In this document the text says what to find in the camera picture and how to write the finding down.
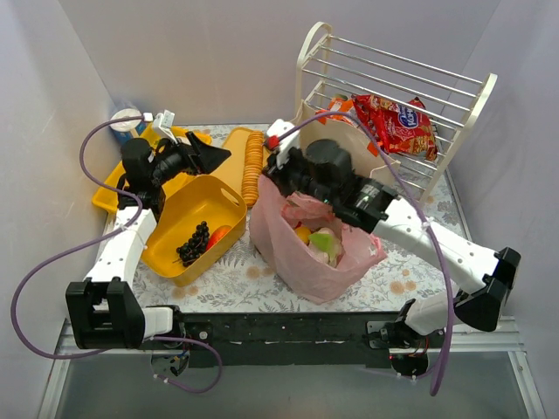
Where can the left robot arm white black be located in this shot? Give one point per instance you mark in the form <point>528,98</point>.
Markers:
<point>104,312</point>

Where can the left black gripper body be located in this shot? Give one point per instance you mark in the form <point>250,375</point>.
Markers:
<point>192,154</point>

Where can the cream metal shelf rack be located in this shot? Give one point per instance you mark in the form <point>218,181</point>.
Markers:
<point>329,65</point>

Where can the yellow flat tray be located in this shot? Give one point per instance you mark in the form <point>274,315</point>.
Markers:
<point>231,171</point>

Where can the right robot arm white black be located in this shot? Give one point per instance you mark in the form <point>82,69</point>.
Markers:
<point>482,278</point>

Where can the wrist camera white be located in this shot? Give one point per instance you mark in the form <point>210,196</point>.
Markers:
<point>280,137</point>
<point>161,123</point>

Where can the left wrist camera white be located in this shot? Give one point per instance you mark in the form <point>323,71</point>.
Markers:
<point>161,123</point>

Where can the yellow deep bin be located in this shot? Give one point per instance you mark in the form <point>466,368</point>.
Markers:
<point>205,199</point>

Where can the orange carrot toy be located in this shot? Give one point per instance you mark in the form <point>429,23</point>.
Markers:
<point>217,235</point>

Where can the yellow lemon toy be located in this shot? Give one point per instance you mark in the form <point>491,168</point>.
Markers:
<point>303,233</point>

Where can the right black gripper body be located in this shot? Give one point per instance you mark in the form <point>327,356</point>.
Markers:
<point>276,172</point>

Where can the cabbage toy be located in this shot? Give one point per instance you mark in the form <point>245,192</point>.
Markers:
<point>326,246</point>

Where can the red snack bag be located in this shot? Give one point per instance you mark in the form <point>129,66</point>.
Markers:
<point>397,128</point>

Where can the pink plastic grocery bag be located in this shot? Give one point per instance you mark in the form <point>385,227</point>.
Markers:
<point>271,227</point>

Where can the black grape bunch toy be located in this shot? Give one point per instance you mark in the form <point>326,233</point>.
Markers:
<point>191,250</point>

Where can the row of round crackers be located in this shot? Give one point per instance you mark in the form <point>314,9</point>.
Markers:
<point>253,165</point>

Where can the beige paper grocery bag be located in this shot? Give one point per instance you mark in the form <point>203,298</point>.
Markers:
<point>355,142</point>

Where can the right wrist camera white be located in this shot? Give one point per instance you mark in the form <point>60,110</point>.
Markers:
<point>280,137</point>

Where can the yellow rectangular tray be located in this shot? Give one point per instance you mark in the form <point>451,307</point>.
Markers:
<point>108,199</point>

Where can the orange snack packet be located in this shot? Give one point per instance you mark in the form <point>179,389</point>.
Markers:
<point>341,104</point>

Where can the tissue roll blue pack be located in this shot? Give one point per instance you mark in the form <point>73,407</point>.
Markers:
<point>129,129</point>

